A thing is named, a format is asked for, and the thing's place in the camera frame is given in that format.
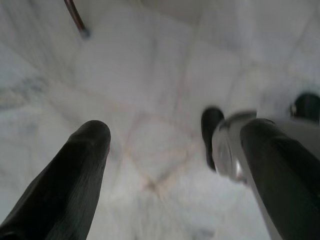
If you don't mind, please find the silver robot leg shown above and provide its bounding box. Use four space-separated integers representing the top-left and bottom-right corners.
211 111 320 187

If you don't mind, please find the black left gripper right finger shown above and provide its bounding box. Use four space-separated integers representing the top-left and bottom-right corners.
239 118 320 240

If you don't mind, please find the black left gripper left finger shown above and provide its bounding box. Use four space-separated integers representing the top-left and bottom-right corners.
0 120 112 240

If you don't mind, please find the dark metal chair leg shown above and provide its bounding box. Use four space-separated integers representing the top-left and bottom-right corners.
63 0 91 39

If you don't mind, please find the black robot foot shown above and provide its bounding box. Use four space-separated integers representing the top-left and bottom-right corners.
200 106 225 173
289 92 320 124

